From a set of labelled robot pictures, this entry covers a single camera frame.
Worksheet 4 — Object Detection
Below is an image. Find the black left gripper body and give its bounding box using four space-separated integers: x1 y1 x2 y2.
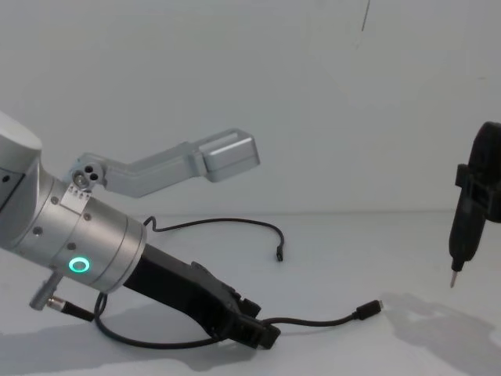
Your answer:
122 244 262 338

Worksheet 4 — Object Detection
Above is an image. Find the thin black plug cable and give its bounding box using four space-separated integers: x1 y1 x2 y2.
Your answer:
93 217 385 348

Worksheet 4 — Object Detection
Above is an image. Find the black electric screwdriver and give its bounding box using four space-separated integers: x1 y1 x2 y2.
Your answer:
447 165 488 290

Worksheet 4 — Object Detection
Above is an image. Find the black screwdriver mount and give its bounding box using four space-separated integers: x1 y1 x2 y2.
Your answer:
455 121 501 225

